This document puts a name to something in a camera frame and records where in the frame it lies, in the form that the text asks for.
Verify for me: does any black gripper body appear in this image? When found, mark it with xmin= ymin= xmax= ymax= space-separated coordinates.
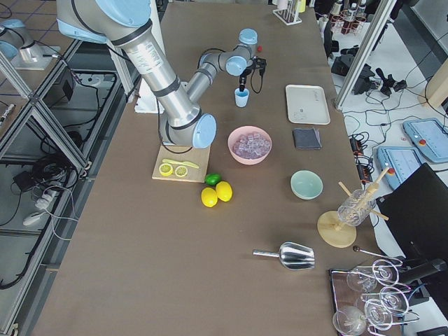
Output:
xmin=240 ymin=67 xmax=253 ymax=81

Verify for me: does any clear ice cubes pile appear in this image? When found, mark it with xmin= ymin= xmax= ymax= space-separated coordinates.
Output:
xmin=232 ymin=132 xmax=272 ymax=160

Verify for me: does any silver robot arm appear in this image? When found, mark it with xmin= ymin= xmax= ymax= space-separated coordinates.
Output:
xmin=56 ymin=1 xmax=258 ymax=148
xmin=1 ymin=19 xmax=47 ymax=70

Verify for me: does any light blue plastic cup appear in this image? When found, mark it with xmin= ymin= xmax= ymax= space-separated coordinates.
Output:
xmin=234 ymin=88 xmax=250 ymax=108

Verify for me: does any wooden cup drying stand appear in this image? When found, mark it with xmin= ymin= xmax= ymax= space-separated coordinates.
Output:
xmin=317 ymin=167 xmax=389 ymax=248

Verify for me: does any metal ice scoop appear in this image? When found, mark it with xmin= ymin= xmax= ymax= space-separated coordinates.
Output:
xmin=253 ymin=241 xmax=315 ymax=271

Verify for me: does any pink bowl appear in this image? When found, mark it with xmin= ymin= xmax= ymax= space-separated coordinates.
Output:
xmin=227 ymin=125 xmax=272 ymax=165

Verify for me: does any cream rabbit serving tray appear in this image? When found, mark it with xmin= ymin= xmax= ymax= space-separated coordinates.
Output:
xmin=286 ymin=84 xmax=330 ymax=125

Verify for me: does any grey folded cloth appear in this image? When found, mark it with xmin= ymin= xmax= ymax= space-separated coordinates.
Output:
xmin=293 ymin=128 xmax=322 ymax=150

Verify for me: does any wooden cutting board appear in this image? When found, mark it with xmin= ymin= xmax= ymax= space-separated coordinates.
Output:
xmin=152 ymin=146 xmax=210 ymax=183

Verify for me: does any green lime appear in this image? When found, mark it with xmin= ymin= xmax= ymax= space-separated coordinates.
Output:
xmin=204 ymin=173 xmax=222 ymax=186

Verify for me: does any lemon slice inner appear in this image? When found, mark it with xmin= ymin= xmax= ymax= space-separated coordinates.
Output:
xmin=174 ymin=165 xmax=188 ymax=178

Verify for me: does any lemon slice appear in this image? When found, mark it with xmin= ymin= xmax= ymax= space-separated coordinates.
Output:
xmin=174 ymin=165 xmax=188 ymax=178
xmin=158 ymin=162 xmax=174 ymax=176

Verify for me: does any yellow lemon near board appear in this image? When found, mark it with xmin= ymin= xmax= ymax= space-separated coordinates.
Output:
xmin=216 ymin=181 xmax=233 ymax=202

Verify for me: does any yellow plastic knife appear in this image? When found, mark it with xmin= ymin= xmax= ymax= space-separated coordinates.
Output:
xmin=162 ymin=158 xmax=200 ymax=169

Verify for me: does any lemon slice outer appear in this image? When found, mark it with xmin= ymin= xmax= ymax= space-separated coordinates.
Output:
xmin=158 ymin=162 xmax=174 ymax=176

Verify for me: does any yellow lemon far from board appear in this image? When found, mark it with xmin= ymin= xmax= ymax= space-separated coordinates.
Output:
xmin=201 ymin=187 xmax=218 ymax=208

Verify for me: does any mint green bowl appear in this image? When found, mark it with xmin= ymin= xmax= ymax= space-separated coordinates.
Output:
xmin=290 ymin=170 xmax=323 ymax=200

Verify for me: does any clear glass on stand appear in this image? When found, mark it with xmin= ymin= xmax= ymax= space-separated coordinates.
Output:
xmin=337 ymin=190 xmax=376 ymax=227

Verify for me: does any blue teach pendant lower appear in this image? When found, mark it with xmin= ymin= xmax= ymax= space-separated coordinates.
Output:
xmin=377 ymin=146 xmax=425 ymax=190

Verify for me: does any blue teach pendant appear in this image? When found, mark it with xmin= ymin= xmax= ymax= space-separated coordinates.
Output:
xmin=377 ymin=146 xmax=425 ymax=190
xmin=402 ymin=118 xmax=448 ymax=163

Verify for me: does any blue teach pendant upper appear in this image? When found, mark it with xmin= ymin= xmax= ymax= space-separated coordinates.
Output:
xmin=402 ymin=118 xmax=448 ymax=163

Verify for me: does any black monitor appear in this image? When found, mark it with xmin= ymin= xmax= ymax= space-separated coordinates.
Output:
xmin=377 ymin=164 xmax=447 ymax=260

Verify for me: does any black glass rack tray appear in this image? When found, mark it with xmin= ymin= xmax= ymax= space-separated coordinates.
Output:
xmin=330 ymin=269 xmax=420 ymax=335

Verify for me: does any wine glass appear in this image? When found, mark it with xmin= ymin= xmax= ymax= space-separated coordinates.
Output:
xmin=332 ymin=306 xmax=367 ymax=335

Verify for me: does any white wire rack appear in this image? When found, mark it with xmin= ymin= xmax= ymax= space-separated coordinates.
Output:
xmin=272 ymin=0 xmax=302 ymax=26

